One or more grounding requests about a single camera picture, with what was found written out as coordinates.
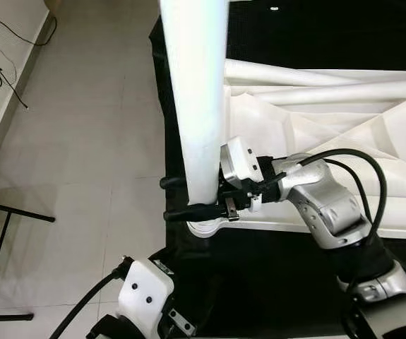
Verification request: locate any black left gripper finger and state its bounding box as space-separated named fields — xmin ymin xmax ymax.
xmin=150 ymin=247 xmax=179 ymax=273

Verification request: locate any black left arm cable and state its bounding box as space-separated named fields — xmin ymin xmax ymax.
xmin=47 ymin=258 xmax=133 ymax=339

